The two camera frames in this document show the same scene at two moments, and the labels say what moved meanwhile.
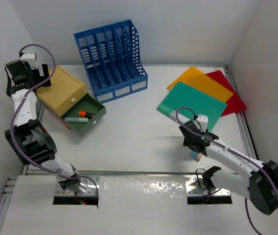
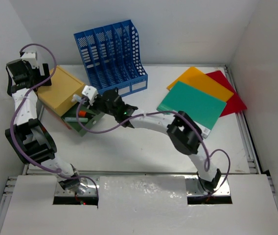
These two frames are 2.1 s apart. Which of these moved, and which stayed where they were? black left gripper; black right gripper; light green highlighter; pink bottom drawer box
Moved: black right gripper
Stayed: black left gripper; pink bottom drawer box; light green highlighter
